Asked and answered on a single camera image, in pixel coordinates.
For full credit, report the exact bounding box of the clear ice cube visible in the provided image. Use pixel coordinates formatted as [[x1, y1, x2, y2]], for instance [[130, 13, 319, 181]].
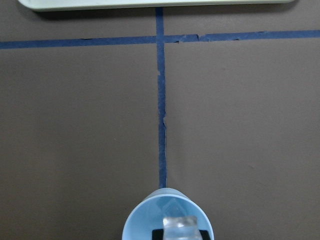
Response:
[[162, 215, 203, 240]]

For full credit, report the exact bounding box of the light blue cup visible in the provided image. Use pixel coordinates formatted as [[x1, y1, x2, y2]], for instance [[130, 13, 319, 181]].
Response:
[[122, 188, 215, 240]]

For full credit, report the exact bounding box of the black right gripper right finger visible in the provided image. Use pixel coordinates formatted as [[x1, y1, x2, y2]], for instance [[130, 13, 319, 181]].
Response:
[[199, 230, 211, 240]]

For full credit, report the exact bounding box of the cream bear tray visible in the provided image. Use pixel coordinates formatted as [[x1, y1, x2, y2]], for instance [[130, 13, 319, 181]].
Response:
[[18, 0, 290, 12]]

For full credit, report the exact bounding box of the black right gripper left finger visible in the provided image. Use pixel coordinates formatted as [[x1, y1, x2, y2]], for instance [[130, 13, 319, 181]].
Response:
[[151, 229, 164, 240]]

